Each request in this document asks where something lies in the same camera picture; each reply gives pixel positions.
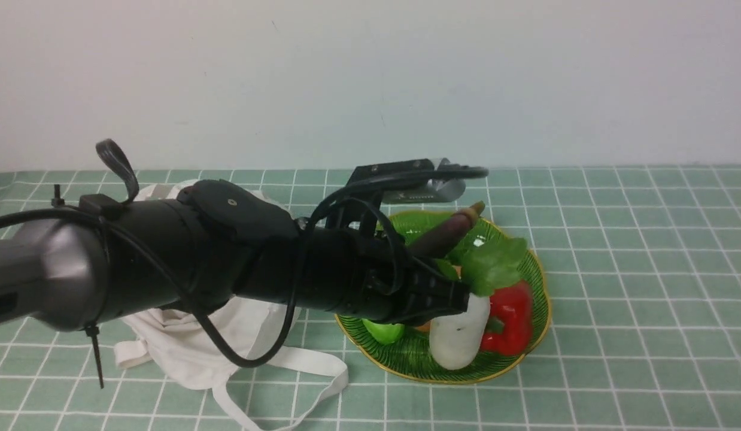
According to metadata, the light green cucumber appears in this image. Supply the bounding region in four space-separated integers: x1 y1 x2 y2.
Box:
360 319 406 345

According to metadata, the white radish with green leaves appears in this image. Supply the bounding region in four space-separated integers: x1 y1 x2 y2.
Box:
430 238 527 370

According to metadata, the dark purple eggplant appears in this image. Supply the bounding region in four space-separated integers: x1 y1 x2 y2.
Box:
407 201 485 259

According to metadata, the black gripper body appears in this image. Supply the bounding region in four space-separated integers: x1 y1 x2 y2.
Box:
296 228 407 322

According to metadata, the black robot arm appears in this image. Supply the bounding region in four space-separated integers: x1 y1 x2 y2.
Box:
0 180 469 331

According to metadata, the green checkered tablecloth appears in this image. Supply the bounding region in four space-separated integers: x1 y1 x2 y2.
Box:
0 166 741 430

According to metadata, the white cloth tote bag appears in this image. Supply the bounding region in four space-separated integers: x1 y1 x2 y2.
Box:
112 181 350 431

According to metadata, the brown potato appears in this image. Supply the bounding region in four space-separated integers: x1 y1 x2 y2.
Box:
415 321 431 333

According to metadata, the black cable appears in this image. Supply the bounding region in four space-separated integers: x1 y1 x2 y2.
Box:
0 171 490 369

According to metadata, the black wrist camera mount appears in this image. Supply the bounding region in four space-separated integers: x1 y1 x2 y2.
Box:
318 158 489 232

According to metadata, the red bell pepper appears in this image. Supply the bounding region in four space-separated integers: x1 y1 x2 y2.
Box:
480 280 534 356

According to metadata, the green leaf-shaped plate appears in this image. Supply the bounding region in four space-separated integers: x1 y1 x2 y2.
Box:
336 218 551 384

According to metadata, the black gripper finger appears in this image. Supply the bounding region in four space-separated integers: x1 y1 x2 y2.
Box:
400 257 470 326

